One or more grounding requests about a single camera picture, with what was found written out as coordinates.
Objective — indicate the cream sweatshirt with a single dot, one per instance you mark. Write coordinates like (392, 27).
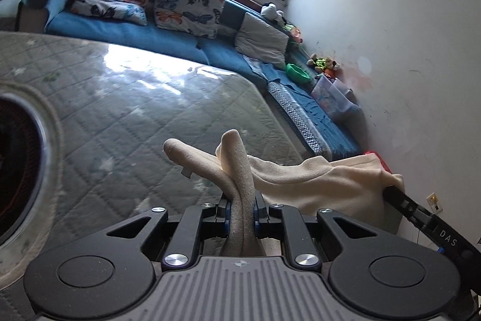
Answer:
(338, 182)

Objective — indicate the wall socket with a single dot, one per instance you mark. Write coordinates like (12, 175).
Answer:
(433, 200)

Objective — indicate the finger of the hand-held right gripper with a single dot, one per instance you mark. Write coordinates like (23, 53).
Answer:
(404, 202)

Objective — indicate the grey pillow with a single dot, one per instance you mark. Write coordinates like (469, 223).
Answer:
(261, 39)

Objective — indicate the clear plastic storage box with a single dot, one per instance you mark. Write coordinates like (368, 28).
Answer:
(330, 99)

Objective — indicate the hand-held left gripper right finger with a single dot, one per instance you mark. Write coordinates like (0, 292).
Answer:
(257, 219)

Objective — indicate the panda plush toy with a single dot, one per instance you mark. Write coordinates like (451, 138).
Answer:
(268, 9)

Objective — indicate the blue patterned sofa cover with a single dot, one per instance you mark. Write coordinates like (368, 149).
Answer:
(319, 129)

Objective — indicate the brown plush toys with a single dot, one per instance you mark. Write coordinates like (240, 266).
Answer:
(323, 63)

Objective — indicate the blue sofa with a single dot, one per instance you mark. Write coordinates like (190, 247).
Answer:
(94, 29)

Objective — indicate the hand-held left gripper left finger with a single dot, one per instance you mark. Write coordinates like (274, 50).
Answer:
(225, 219)

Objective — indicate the colourful plush toy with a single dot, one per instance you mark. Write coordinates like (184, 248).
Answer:
(295, 33)

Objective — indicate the green bowl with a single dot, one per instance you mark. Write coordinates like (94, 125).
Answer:
(297, 72)

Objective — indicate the round dark basket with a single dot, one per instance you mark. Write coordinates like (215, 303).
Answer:
(15, 163)

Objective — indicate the square butterfly print pillow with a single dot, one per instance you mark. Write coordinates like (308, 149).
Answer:
(188, 9)

